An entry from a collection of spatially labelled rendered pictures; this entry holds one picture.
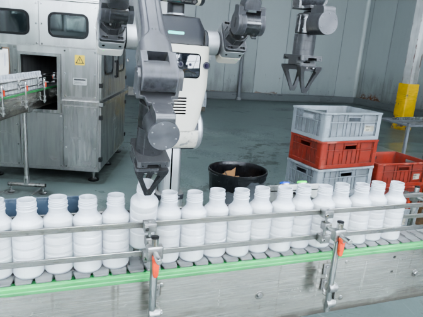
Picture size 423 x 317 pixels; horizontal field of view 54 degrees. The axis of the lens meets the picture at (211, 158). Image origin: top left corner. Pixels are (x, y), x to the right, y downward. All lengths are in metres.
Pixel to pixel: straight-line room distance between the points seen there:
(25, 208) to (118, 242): 0.20
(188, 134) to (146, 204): 0.67
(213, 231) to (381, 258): 0.50
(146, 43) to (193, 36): 0.78
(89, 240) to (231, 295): 0.37
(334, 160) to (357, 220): 2.20
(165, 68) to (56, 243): 0.42
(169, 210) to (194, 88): 0.66
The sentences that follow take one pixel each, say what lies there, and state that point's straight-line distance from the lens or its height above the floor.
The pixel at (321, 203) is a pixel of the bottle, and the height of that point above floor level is 1.12.
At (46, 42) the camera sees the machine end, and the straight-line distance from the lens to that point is 4.62.
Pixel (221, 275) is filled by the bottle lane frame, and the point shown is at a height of 0.97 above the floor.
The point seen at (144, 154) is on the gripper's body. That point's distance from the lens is 0.82.
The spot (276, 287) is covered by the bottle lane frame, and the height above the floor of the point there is 0.92.
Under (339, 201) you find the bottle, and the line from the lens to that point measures 1.14.
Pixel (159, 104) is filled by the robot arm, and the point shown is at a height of 1.38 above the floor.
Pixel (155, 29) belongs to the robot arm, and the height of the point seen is 1.51.
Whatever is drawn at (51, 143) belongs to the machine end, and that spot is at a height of 0.41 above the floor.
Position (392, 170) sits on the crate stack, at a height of 0.60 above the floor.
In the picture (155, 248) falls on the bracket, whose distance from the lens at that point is 0.86.
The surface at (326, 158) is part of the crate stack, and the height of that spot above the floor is 0.75.
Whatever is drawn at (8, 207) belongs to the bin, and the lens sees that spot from 1.56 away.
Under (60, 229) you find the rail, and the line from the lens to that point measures 0.90.
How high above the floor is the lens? 1.48
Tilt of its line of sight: 14 degrees down
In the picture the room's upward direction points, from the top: 4 degrees clockwise
